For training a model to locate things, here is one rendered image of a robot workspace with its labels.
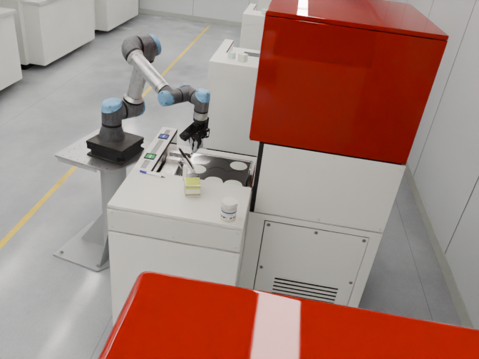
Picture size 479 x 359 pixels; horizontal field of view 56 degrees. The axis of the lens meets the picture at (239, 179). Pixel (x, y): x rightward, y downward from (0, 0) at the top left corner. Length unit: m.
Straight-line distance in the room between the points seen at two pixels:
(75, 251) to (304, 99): 2.00
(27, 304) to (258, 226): 1.50
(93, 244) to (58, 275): 0.35
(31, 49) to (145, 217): 4.99
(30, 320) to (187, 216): 1.32
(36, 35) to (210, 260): 5.09
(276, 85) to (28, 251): 2.15
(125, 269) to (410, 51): 1.63
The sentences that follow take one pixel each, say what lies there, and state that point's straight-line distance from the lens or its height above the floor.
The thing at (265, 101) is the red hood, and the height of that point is 1.43.
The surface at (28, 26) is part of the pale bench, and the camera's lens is 6.76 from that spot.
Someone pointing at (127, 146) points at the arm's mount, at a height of 0.91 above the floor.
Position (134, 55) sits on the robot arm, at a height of 1.46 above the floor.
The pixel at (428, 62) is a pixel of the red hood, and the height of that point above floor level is 1.70.
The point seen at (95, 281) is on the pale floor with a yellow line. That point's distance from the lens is 3.13.
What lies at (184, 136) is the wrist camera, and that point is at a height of 1.13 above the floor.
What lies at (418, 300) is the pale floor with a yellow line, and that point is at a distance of 3.42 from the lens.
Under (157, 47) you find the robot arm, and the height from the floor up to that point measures 1.47.
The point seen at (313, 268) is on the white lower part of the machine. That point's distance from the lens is 2.56.
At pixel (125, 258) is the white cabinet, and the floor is 0.66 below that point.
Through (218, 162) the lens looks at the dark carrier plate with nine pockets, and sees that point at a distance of 2.60.
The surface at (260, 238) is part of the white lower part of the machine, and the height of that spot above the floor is 0.65.
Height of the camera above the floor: 2.15
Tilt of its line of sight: 31 degrees down
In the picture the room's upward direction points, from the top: 7 degrees clockwise
